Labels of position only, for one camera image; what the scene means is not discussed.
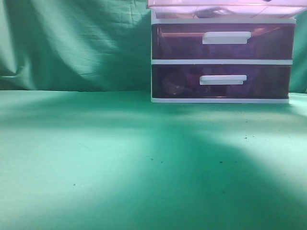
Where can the green cloth backdrop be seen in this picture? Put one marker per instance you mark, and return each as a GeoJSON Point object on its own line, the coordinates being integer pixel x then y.
{"type": "Point", "coordinates": [75, 45]}

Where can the green table cloth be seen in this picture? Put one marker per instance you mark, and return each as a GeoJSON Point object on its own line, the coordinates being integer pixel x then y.
{"type": "Point", "coordinates": [117, 161]}

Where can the white plastic drawer cabinet frame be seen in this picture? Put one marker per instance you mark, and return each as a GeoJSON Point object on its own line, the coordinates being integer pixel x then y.
{"type": "Point", "coordinates": [223, 80]}

